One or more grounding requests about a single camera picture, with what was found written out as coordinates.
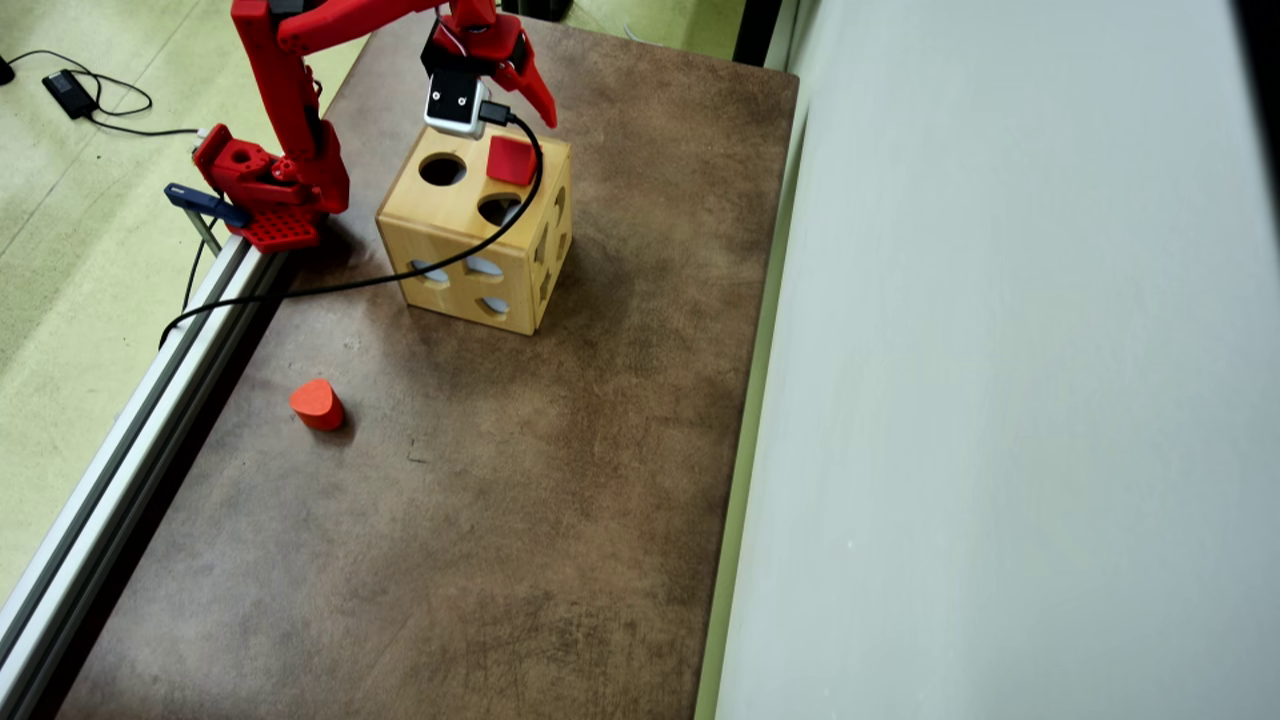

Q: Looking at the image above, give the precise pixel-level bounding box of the black power adapter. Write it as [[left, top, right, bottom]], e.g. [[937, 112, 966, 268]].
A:
[[42, 69, 98, 121]]

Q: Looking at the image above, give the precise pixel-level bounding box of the black adapter cable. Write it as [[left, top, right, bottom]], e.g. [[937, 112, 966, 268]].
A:
[[8, 48, 201, 138]]

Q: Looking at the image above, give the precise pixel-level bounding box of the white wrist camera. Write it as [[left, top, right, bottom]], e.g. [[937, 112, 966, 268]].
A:
[[423, 68, 491, 140]]

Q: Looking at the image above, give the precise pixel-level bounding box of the black camera cable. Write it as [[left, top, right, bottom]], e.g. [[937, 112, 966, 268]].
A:
[[158, 100, 546, 349]]

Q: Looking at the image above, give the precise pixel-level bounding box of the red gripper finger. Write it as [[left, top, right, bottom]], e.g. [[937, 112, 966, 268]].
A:
[[498, 52, 559, 130]]

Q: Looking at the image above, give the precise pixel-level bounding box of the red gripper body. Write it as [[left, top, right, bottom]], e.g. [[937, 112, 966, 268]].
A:
[[420, 0, 532, 81]]

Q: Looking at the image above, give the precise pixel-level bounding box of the blue clamp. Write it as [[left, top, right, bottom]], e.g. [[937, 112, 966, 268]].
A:
[[164, 183, 252, 257]]

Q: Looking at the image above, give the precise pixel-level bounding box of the orange rounded block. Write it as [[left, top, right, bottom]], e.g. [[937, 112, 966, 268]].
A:
[[289, 377, 346, 433]]

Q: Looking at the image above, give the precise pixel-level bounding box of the wooden shape sorter box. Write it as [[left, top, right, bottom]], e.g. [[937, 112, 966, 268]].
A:
[[376, 110, 574, 337]]

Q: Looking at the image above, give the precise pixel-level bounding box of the black vertical post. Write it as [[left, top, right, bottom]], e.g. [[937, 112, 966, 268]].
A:
[[733, 0, 784, 69]]

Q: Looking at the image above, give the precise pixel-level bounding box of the aluminium profile rail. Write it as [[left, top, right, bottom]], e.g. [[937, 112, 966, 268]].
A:
[[0, 235, 292, 720]]

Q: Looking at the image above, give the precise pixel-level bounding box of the red cube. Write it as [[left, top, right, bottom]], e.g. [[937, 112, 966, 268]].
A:
[[486, 134, 539, 188]]

